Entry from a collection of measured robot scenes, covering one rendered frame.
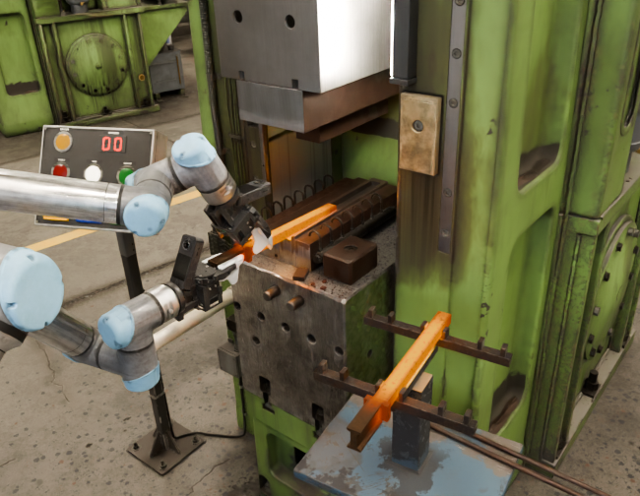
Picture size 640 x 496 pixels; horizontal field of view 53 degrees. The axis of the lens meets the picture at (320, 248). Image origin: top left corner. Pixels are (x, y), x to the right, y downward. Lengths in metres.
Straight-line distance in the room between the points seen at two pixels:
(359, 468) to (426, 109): 0.76
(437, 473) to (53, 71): 5.36
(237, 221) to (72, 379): 1.66
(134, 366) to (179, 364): 1.52
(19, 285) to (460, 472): 0.92
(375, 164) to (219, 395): 1.19
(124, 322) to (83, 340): 0.13
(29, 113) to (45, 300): 5.30
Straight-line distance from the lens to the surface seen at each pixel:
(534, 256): 1.87
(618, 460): 2.54
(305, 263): 1.60
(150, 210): 1.19
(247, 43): 1.51
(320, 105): 1.48
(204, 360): 2.86
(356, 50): 1.48
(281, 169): 1.82
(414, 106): 1.41
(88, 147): 1.89
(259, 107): 1.52
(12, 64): 6.27
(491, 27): 1.33
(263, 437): 2.04
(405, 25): 1.37
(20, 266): 1.02
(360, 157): 2.00
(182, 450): 2.47
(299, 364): 1.70
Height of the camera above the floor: 1.72
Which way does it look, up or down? 28 degrees down
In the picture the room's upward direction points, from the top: 2 degrees counter-clockwise
